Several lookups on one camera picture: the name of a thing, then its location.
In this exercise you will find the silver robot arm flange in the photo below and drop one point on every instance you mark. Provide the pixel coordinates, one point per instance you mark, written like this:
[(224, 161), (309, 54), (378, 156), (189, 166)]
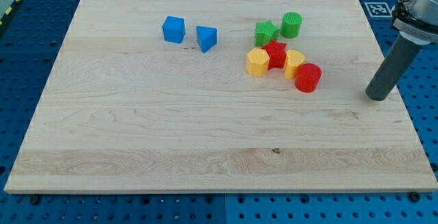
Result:
[(416, 20)]

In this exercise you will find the red star block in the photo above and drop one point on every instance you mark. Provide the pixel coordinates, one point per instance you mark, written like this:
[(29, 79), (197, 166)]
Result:
[(277, 53)]

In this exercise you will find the green star block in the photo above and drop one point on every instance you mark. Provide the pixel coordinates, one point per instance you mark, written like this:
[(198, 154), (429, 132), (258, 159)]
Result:
[(265, 32)]

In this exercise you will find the yellow heart block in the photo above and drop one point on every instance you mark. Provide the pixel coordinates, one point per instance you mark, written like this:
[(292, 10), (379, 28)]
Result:
[(293, 61)]

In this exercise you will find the wooden board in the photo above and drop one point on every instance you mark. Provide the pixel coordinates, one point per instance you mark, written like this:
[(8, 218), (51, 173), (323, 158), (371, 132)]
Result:
[(126, 112)]

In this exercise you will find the yellow hexagon block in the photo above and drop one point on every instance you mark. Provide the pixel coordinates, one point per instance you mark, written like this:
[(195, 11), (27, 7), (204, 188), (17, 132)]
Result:
[(257, 62)]

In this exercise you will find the blue triangle block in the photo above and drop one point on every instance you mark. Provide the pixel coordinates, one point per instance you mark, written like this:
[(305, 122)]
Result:
[(207, 37)]

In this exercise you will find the blue cube block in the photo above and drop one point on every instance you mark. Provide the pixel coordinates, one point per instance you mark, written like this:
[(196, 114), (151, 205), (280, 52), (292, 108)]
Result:
[(173, 29)]

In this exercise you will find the red cylinder block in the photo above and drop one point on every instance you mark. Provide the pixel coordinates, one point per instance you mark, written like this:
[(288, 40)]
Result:
[(308, 77)]

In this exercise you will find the green cylinder block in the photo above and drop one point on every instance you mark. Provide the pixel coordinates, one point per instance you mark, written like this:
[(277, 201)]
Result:
[(290, 26)]

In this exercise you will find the white fiducial marker tag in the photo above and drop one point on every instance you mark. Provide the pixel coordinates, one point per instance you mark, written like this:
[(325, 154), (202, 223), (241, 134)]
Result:
[(378, 9)]

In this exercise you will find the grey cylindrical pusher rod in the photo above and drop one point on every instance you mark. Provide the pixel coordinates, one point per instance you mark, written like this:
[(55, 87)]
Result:
[(396, 62)]

